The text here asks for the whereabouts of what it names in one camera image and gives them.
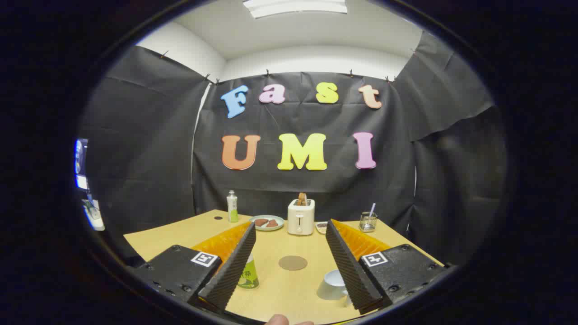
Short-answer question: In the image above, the white cup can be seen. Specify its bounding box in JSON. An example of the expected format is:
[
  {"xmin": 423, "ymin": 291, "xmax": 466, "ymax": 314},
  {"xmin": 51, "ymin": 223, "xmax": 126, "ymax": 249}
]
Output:
[{"xmin": 316, "ymin": 269, "xmax": 353, "ymax": 308}]

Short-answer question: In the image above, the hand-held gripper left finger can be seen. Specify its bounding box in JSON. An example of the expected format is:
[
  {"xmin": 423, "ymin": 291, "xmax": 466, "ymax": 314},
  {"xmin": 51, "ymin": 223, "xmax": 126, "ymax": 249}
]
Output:
[{"xmin": 131, "ymin": 221, "xmax": 257, "ymax": 312}]

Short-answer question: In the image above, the wooden table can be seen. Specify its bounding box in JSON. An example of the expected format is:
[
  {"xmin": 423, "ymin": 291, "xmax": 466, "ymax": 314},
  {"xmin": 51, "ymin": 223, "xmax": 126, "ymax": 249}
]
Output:
[{"xmin": 123, "ymin": 209, "xmax": 445, "ymax": 325}]

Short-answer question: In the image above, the white toaster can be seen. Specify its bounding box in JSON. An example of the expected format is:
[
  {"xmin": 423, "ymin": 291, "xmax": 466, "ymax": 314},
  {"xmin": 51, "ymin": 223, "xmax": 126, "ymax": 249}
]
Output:
[{"xmin": 287, "ymin": 199, "xmax": 315, "ymax": 236}]

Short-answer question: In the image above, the black backdrop cloth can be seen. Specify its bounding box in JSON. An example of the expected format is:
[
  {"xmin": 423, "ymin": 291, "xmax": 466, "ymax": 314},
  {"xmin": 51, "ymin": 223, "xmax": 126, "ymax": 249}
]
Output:
[{"xmin": 77, "ymin": 32, "xmax": 508, "ymax": 267}]

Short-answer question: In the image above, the pale green plate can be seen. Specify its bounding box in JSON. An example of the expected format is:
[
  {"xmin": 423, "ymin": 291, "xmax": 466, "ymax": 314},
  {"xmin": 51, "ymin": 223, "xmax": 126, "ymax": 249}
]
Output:
[{"xmin": 249, "ymin": 215, "xmax": 285, "ymax": 232}]

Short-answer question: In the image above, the white device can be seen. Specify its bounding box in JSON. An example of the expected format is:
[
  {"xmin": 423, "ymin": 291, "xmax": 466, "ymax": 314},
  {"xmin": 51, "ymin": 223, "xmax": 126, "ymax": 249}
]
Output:
[{"xmin": 82, "ymin": 199, "xmax": 105, "ymax": 232}]

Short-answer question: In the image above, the small white green bottle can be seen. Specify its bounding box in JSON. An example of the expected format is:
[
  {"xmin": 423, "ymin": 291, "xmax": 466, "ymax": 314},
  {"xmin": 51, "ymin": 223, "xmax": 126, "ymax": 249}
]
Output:
[{"xmin": 226, "ymin": 190, "xmax": 239, "ymax": 223}]

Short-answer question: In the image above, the clear glass holder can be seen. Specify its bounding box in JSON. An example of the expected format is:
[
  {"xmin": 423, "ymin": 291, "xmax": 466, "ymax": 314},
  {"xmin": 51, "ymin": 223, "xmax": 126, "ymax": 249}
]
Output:
[{"xmin": 359, "ymin": 211, "xmax": 378, "ymax": 232}]

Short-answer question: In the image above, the round brown coaster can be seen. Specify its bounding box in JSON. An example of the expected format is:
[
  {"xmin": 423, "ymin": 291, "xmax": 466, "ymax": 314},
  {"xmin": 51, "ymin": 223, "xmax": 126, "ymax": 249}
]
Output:
[{"xmin": 279, "ymin": 255, "xmax": 308, "ymax": 271}]

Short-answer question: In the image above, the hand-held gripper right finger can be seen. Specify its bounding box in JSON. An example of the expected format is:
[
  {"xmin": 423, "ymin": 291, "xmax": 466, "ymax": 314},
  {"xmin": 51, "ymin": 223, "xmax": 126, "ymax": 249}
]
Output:
[{"xmin": 325, "ymin": 219, "xmax": 447, "ymax": 316}]

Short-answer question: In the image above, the green label juice bottle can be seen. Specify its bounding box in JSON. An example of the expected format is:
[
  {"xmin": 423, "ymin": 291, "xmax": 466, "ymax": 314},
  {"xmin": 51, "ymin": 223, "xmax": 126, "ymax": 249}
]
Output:
[{"xmin": 237, "ymin": 255, "xmax": 260, "ymax": 289}]

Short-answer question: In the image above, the ceiling light panel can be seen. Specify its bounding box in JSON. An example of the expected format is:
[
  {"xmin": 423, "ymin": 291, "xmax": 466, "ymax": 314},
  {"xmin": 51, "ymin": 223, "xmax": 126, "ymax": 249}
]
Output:
[{"xmin": 242, "ymin": 0, "xmax": 348, "ymax": 19}]

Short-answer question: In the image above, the computer monitor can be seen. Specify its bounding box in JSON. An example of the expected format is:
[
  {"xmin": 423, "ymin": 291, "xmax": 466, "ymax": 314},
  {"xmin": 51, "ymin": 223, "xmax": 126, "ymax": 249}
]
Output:
[{"xmin": 75, "ymin": 138, "xmax": 89, "ymax": 190}]

